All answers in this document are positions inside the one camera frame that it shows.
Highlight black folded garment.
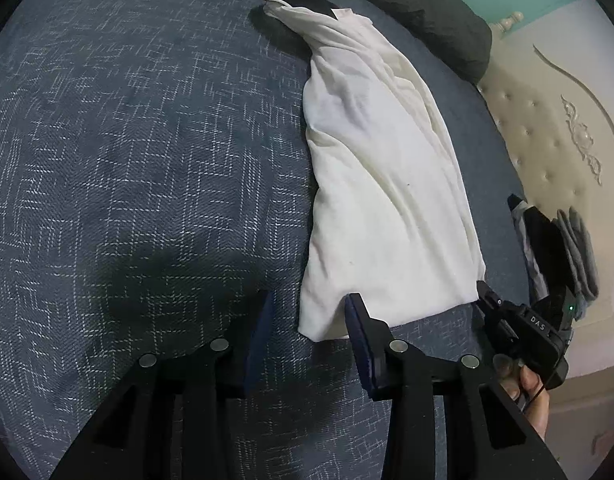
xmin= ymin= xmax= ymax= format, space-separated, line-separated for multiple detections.
xmin=524 ymin=207 xmax=573 ymax=311

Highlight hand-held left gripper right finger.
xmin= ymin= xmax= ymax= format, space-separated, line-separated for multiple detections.
xmin=344 ymin=292 xmax=570 ymax=480

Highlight dark grey rolled duvet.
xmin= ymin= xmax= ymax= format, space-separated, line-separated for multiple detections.
xmin=322 ymin=0 xmax=493 ymax=83

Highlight white polo shirt black collar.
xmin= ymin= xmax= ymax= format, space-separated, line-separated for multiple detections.
xmin=257 ymin=0 xmax=488 ymax=343

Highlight cream tufted headboard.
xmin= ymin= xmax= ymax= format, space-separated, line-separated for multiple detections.
xmin=477 ymin=10 xmax=614 ymax=331

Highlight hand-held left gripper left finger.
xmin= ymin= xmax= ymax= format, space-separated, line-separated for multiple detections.
xmin=49 ymin=290 xmax=275 ymax=480

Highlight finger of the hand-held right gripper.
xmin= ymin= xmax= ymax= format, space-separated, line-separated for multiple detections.
xmin=476 ymin=280 xmax=519 ymax=347

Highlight person's right hand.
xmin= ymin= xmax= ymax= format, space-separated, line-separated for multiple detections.
xmin=492 ymin=352 xmax=553 ymax=442

